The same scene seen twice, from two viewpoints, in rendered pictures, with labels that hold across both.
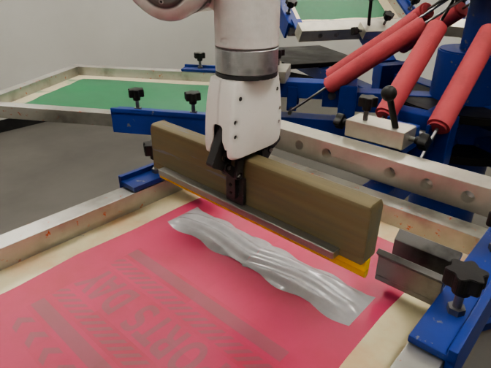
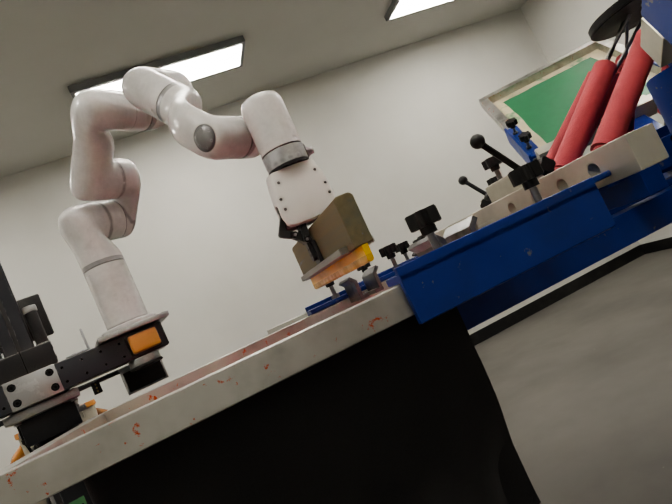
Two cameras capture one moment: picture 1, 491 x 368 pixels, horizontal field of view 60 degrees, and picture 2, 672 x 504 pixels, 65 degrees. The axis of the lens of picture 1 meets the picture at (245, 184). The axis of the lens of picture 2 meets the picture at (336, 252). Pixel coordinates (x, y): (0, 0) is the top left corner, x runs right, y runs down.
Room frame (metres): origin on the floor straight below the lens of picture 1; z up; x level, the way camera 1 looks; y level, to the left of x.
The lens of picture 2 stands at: (-0.24, -0.48, 1.01)
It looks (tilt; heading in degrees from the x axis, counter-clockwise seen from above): 4 degrees up; 31
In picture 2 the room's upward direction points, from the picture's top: 25 degrees counter-clockwise
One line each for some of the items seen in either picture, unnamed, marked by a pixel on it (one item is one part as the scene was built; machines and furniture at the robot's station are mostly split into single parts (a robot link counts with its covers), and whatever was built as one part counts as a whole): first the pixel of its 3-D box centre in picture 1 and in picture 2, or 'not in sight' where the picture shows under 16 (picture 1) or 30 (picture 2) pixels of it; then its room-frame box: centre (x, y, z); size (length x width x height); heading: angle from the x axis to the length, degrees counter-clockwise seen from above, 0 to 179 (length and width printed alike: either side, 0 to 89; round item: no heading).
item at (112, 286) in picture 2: not in sight; (117, 298); (0.55, 0.60, 1.21); 0.16 x 0.13 x 0.15; 61
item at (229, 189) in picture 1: (229, 182); (306, 248); (0.50, 0.02, 1.10); 0.03 x 0.03 x 0.07; 47
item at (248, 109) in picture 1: (245, 107); (300, 191); (0.52, 0.00, 1.19); 0.10 x 0.08 x 0.11; 137
